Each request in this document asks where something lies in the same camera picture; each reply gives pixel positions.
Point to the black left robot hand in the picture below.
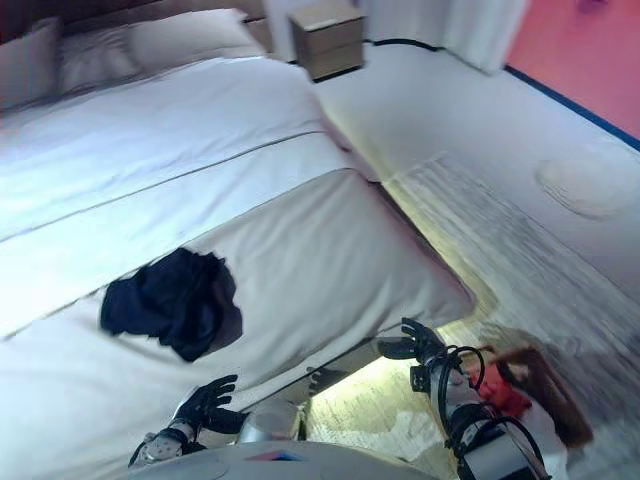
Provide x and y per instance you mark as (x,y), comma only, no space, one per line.
(210,410)

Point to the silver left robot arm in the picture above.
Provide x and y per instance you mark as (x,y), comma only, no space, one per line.
(160,447)

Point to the white garment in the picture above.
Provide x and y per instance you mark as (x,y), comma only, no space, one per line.
(542,427)

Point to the patterned grey pillow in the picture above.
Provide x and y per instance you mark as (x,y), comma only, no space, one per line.
(95,60)

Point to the bed with beige cover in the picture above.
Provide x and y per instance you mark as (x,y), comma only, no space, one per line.
(325,250)

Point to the beige pillow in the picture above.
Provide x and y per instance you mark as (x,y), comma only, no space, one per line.
(195,37)
(27,65)

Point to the grey robot torso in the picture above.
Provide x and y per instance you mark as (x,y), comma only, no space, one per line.
(280,462)

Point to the blue floor tape strip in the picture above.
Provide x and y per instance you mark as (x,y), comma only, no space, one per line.
(575,105)

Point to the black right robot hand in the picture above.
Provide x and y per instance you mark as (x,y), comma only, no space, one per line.
(425,347)

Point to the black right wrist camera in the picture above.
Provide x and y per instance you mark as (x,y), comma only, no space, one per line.
(419,381)

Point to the orange garment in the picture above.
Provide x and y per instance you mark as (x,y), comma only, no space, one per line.
(505,392)

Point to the white curtain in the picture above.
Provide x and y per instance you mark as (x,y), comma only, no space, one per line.
(480,30)

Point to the white textured blanket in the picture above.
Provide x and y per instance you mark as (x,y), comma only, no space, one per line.
(125,245)

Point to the woven wicker laundry basket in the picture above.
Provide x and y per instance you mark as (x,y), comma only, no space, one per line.
(555,395)

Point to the wooden nightstand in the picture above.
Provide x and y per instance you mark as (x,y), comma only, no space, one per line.
(330,40)

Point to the white duvet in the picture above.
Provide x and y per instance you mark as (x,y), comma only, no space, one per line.
(150,140)

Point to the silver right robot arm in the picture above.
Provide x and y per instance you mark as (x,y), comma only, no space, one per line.
(480,435)

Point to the black garment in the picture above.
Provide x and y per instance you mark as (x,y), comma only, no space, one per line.
(170,305)

